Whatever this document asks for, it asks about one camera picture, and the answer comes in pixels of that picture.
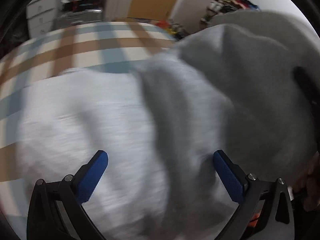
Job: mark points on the silver flat suitcase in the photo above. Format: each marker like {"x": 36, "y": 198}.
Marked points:
{"x": 68, "y": 19}

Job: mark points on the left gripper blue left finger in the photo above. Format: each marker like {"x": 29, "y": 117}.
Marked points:
{"x": 77, "y": 189}

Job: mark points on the black red box on suitcase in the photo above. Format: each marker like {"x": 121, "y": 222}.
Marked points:
{"x": 81, "y": 5}

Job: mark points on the person's right hand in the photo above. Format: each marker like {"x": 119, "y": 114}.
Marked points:
{"x": 306, "y": 187}

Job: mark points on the white drawer desk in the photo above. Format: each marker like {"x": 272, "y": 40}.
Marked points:
{"x": 40, "y": 16}

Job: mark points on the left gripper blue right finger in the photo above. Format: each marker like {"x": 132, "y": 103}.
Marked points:
{"x": 242, "y": 190}

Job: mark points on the red plastic bag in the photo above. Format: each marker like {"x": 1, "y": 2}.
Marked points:
{"x": 163, "y": 24}

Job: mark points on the bamboo shoe rack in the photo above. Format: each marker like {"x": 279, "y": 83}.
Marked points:
{"x": 221, "y": 7}

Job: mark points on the checked bed sheet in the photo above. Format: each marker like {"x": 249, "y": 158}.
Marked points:
{"x": 107, "y": 46}

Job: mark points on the light grey hoodie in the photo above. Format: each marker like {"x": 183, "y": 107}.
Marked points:
{"x": 228, "y": 87}

